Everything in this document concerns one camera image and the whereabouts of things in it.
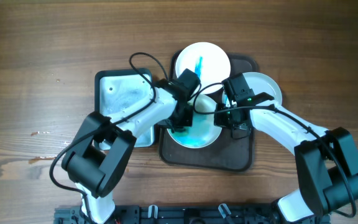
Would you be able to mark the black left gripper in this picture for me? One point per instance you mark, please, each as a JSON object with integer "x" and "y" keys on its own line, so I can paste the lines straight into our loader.
{"x": 188, "y": 121}

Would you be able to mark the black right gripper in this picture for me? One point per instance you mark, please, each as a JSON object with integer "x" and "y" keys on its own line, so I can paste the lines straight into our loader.
{"x": 220, "y": 121}

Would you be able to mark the white plate blue smear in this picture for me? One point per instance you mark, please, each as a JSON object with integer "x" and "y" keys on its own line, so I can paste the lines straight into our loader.
{"x": 259, "y": 83}

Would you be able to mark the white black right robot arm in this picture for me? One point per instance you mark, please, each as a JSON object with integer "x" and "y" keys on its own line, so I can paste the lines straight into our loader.
{"x": 326, "y": 160}

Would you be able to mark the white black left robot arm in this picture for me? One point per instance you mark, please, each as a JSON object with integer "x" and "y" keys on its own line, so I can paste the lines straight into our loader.
{"x": 98, "y": 156}

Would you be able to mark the brown plastic serving tray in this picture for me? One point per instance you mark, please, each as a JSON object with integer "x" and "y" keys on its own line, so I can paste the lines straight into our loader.
{"x": 228, "y": 153}

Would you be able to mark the black tray with soapy water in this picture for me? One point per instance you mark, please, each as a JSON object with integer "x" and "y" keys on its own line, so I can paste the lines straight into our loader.
{"x": 119, "y": 93}

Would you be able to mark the white plate far blue stain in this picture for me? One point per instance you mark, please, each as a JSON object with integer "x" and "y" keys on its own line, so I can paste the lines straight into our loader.
{"x": 207, "y": 60}

